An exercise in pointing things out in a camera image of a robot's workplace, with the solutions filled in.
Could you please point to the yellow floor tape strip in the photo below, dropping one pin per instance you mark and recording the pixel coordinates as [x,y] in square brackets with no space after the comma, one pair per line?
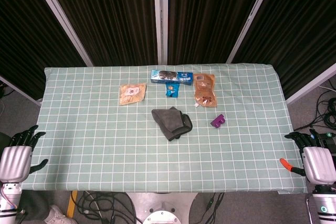
[71,205]

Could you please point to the blue cookie box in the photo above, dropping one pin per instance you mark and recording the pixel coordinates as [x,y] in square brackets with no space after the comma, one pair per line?
[183,78]

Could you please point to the grey trouser leg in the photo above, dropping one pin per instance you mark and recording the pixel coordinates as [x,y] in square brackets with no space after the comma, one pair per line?
[34,205]

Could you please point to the grey metal chair frame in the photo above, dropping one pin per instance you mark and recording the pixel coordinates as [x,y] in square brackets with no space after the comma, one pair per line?
[309,211]

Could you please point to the small blue snack packet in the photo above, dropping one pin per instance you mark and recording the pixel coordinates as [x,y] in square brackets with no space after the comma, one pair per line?
[172,90]

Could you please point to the brown snack pouch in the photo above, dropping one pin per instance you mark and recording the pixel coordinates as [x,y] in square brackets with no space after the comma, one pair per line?
[204,90]

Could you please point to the white sneaker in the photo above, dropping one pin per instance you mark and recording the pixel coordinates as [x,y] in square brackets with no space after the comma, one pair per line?
[56,216]

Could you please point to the black power strip with lights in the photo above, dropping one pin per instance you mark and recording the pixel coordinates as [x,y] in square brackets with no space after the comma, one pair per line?
[329,135]

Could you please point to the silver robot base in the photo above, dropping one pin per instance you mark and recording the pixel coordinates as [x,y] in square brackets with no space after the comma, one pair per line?
[160,205]

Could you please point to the purple plastic block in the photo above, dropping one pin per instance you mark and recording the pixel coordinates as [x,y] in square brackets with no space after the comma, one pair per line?
[218,121]

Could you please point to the white partition base rail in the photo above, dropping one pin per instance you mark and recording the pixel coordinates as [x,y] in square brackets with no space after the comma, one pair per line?
[309,85]
[21,90]

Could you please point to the grey green cloth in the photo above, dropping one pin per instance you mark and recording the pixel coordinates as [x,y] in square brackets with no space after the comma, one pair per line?
[168,123]

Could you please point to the white partition post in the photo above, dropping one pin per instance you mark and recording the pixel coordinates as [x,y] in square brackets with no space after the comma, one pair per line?
[60,19]
[160,16]
[252,16]

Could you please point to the black curtain panel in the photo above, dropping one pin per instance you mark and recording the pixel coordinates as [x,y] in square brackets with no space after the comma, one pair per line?
[110,16]
[210,16]
[23,37]
[302,30]

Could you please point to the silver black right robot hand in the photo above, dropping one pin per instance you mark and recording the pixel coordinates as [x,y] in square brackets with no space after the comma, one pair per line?
[316,163]

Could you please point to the beige snack bag white label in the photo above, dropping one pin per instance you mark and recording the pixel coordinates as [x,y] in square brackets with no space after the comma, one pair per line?
[131,98]

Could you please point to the green checked tablecloth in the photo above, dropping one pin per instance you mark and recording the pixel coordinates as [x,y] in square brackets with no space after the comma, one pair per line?
[105,142]

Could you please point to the black foot pedal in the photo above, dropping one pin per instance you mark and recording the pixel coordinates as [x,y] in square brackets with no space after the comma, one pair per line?
[331,145]

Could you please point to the black chair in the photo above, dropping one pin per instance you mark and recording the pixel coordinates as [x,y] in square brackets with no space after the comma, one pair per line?
[4,140]

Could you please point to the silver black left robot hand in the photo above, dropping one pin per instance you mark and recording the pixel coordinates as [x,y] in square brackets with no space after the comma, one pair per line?
[14,163]

